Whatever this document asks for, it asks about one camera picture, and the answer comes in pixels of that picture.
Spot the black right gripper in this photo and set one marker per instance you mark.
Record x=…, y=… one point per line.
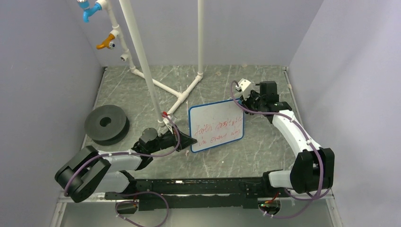
x=246, y=103

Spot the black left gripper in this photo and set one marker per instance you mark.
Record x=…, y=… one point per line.
x=185, y=141

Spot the blue framed whiteboard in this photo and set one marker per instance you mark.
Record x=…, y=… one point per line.
x=215, y=124

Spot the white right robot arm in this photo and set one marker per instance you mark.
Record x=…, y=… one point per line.
x=313, y=168

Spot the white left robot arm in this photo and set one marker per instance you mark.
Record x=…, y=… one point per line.
x=93, y=171

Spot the black foam disc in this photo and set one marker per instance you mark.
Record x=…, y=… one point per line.
x=107, y=125

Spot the orange tap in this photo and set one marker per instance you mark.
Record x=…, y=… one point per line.
x=107, y=43

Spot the blue tap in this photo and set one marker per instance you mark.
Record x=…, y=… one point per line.
x=87, y=9

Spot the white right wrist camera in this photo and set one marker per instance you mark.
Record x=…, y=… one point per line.
x=245, y=87

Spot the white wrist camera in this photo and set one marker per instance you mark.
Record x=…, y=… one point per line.
x=169, y=120
x=245, y=87

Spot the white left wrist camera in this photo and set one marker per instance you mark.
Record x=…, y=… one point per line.
x=169, y=120

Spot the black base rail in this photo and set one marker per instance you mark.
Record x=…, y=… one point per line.
x=244, y=192

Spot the white pvc pipe frame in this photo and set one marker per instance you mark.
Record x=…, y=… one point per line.
x=168, y=31

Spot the aluminium extrusion rail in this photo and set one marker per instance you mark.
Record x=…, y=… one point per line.
x=311, y=197

